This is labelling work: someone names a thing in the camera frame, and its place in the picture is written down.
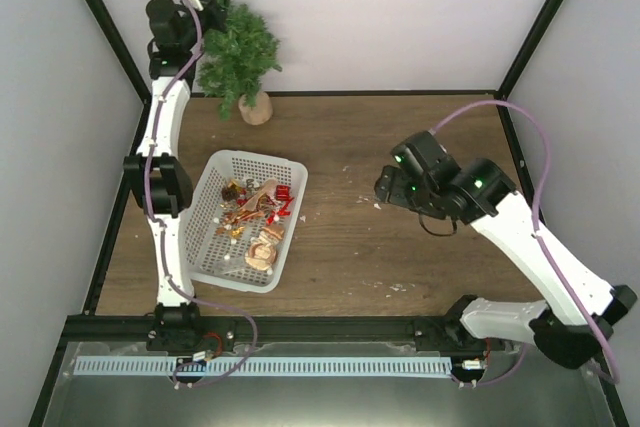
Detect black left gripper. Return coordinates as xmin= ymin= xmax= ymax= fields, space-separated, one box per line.
xmin=173 ymin=0 xmax=225 ymax=51

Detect small green christmas tree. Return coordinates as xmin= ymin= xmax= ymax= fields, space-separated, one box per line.
xmin=198 ymin=0 xmax=282 ymax=126

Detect white ball string lights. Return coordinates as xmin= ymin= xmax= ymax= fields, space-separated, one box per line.
xmin=214 ymin=221 xmax=273 ymax=276

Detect white perforated plastic basket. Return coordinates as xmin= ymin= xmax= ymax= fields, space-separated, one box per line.
xmin=184 ymin=150 xmax=308 ymax=294

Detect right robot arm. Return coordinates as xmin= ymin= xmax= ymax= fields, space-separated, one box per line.
xmin=374 ymin=131 xmax=638 ymax=369

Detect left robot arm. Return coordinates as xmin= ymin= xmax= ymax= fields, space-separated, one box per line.
xmin=123 ymin=0 xmax=231 ymax=353

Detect red gift box ornament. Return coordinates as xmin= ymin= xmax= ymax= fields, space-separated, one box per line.
xmin=275 ymin=184 xmax=291 ymax=202

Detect red ribbon bow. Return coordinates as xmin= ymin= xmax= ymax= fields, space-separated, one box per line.
xmin=266 ymin=198 xmax=294 ymax=225

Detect burlap bow ornament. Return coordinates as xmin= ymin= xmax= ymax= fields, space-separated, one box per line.
xmin=241 ymin=178 xmax=278 ymax=211

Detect wooden snowman figurine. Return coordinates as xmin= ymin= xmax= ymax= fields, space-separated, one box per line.
xmin=245 ymin=224 xmax=285 ymax=272

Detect gold bow ornament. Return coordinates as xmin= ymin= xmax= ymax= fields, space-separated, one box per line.
xmin=215 ymin=224 xmax=245 ymax=239

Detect brown pine cone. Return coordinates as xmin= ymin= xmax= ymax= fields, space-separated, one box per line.
xmin=221 ymin=186 xmax=241 ymax=203

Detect cinnamon stick bundle ornament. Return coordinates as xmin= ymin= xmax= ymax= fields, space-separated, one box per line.
xmin=221 ymin=209 xmax=265 ymax=225

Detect black aluminium front rail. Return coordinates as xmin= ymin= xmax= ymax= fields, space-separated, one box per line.
xmin=64 ymin=314 xmax=594 ymax=353

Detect white slotted cable duct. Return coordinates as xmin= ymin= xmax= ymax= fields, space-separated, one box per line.
xmin=72 ymin=356 xmax=452 ymax=379

